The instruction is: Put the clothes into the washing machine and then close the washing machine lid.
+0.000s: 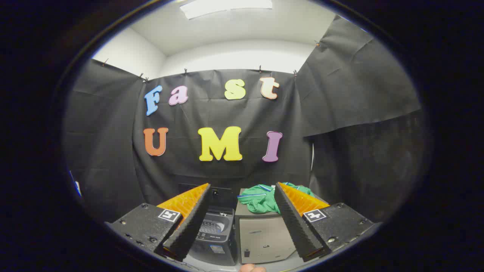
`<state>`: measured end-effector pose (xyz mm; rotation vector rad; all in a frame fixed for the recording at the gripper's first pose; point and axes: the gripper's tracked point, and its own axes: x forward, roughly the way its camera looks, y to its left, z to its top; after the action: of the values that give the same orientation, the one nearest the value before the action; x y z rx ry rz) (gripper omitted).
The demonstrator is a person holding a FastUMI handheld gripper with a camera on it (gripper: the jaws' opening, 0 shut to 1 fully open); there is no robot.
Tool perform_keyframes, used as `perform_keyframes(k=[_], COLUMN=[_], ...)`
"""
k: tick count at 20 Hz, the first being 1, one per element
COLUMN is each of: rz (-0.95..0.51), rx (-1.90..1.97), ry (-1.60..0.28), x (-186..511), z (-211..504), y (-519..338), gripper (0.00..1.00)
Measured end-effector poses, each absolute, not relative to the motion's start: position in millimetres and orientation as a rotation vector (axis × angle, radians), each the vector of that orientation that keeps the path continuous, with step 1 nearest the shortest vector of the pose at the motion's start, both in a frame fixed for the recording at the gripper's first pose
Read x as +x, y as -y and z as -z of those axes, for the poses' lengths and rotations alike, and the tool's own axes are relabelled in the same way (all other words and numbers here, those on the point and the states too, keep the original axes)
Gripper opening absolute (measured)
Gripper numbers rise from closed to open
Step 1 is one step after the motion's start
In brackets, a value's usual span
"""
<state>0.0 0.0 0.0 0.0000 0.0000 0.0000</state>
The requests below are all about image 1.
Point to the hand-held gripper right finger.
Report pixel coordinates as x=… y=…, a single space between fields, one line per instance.
x=295 y=223

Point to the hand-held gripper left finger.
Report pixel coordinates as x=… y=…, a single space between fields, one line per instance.
x=191 y=223

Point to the grey washing machine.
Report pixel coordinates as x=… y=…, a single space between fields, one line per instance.
x=219 y=241

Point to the green polo shirt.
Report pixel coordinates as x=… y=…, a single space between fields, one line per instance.
x=261 y=200

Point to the grey cabinet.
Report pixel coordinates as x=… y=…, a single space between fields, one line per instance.
x=261 y=238

